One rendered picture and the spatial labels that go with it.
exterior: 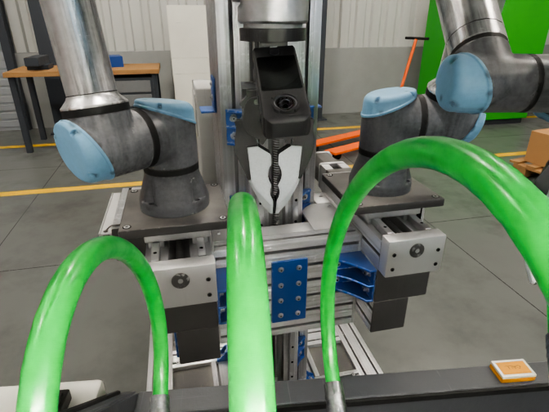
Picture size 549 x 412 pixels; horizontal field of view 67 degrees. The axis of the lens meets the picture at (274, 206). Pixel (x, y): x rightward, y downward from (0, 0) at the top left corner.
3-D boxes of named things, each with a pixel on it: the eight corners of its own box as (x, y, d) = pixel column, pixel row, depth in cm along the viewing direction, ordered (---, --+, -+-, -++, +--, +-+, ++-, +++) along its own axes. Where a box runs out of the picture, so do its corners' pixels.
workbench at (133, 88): (23, 154, 471) (-3, 58, 428) (40, 138, 533) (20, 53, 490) (167, 145, 503) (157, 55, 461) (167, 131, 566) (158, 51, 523)
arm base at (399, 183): (339, 176, 108) (341, 140, 103) (392, 172, 111) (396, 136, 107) (363, 199, 94) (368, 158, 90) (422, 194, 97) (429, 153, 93)
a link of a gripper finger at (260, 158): (270, 198, 56) (270, 131, 52) (274, 217, 50) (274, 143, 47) (247, 199, 56) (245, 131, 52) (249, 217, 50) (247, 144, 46)
